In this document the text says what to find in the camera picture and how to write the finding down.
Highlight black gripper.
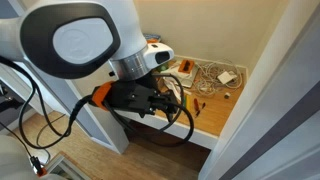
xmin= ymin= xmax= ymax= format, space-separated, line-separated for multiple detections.
xmin=109 ymin=78 xmax=180 ymax=123

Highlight black retractable pen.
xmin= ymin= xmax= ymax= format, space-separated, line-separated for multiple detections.
xmin=195 ymin=102 xmax=207 ymax=118

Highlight red pen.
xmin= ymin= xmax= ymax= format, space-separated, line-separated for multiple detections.
xmin=193 ymin=97 xmax=201 ymax=113

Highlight orange small box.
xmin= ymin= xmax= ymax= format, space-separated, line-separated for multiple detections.
xmin=177 ymin=58 xmax=196 ymax=75

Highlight white paper sheets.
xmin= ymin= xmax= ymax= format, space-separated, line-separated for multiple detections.
xmin=162 ymin=62 xmax=198 ymax=98

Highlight white power adapter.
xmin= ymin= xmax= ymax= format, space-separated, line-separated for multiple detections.
xmin=216 ymin=70 xmax=238 ymax=85

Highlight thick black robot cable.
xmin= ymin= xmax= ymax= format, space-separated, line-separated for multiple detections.
xmin=102 ymin=72 xmax=196 ymax=148

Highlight white cable bundle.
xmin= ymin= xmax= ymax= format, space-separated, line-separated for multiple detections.
xmin=190 ymin=59 xmax=245 ymax=98

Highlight orange cable strap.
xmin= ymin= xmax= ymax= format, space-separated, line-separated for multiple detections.
xmin=91 ymin=80 xmax=116 ymax=111

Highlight grey metal frame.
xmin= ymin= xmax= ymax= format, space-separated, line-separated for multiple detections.
xmin=44 ymin=152 xmax=93 ymax=180

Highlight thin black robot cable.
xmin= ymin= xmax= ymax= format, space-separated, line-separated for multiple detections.
xmin=0 ymin=55 xmax=94 ymax=150

